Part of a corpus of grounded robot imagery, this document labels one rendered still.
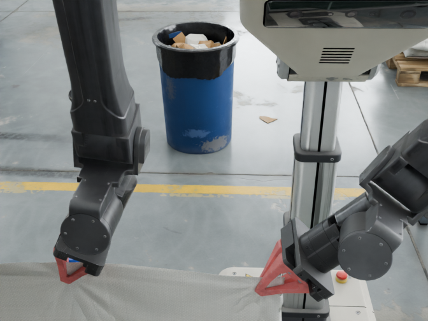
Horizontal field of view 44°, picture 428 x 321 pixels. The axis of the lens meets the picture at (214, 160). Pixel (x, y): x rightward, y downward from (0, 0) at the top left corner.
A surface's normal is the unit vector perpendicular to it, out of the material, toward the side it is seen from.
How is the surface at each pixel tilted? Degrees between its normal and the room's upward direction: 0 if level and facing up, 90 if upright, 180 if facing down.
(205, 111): 93
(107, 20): 97
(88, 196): 6
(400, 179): 75
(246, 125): 0
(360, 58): 130
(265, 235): 0
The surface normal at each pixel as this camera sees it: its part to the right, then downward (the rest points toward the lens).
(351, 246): -0.26, 0.30
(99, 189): 0.08, -0.82
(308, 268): 0.71, -0.59
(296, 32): -0.04, 0.95
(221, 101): 0.65, 0.43
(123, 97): 0.97, 0.06
